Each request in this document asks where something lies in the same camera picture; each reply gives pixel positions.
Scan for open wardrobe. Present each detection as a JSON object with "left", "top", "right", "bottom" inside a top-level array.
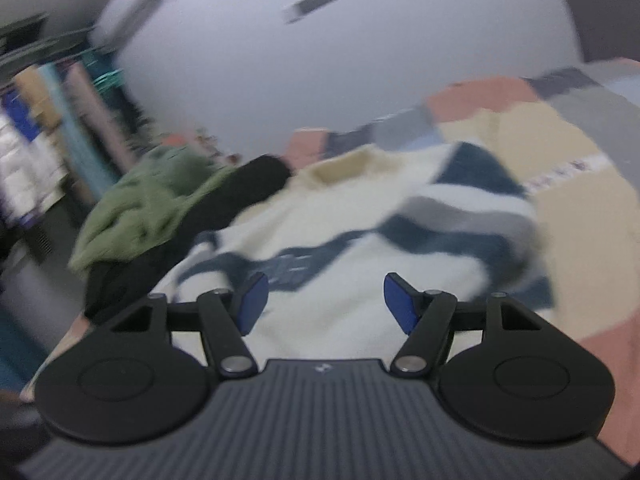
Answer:
[{"left": 0, "top": 12, "right": 151, "bottom": 273}]

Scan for light blue hanging garment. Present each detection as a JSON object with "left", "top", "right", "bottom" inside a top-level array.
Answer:
[{"left": 39, "top": 62, "right": 119, "bottom": 202}]

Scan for green garment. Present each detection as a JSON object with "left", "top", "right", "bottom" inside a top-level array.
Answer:
[{"left": 67, "top": 146, "right": 237, "bottom": 272}]

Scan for white wall air conditioner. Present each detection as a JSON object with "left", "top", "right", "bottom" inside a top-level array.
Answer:
[{"left": 94, "top": 0, "right": 177, "bottom": 47}]

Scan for patchwork bedsheet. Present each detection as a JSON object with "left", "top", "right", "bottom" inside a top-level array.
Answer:
[{"left": 20, "top": 57, "right": 640, "bottom": 463}]

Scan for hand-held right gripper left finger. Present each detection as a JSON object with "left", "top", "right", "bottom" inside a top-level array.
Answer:
[{"left": 110, "top": 271, "right": 271, "bottom": 380}]

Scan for pinkish brown hanging garment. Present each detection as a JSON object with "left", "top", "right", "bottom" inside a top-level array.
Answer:
[{"left": 62, "top": 59, "right": 137, "bottom": 172}]

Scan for black garment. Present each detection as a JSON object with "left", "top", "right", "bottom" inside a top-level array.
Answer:
[{"left": 84, "top": 155, "right": 294, "bottom": 324}]

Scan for cream striped fuzzy sweater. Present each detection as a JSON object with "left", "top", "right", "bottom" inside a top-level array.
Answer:
[{"left": 149, "top": 142, "right": 557, "bottom": 362}]

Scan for white puffer jacket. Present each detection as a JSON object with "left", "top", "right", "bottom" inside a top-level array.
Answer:
[{"left": 0, "top": 110, "right": 67, "bottom": 227}]

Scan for tan hanging garment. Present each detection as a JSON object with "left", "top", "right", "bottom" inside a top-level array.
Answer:
[{"left": 14, "top": 65, "right": 64, "bottom": 132}]

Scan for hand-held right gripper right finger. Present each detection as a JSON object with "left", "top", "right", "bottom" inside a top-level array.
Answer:
[{"left": 382, "top": 272, "right": 544, "bottom": 379}]

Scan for teal clothes hangers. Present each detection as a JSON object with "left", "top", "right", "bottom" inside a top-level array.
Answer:
[{"left": 84, "top": 47, "right": 127, "bottom": 97}]

